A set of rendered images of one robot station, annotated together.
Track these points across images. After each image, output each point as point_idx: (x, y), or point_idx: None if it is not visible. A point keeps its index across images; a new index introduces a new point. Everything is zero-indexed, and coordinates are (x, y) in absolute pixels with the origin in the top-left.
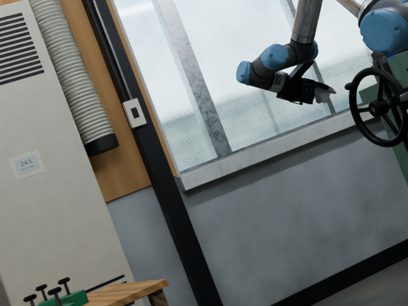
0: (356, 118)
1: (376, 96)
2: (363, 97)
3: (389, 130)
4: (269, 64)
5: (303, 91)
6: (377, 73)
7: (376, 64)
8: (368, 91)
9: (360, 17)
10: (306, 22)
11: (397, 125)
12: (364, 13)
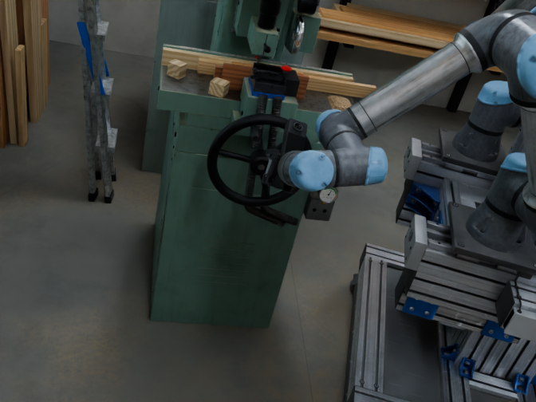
0: (215, 161)
1: (190, 109)
2: (166, 100)
3: (182, 151)
4: (374, 182)
5: None
6: None
7: (266, 103)
8: (179, 98)
9: None
10: (398, 117)
11: (251, 178)
12: None
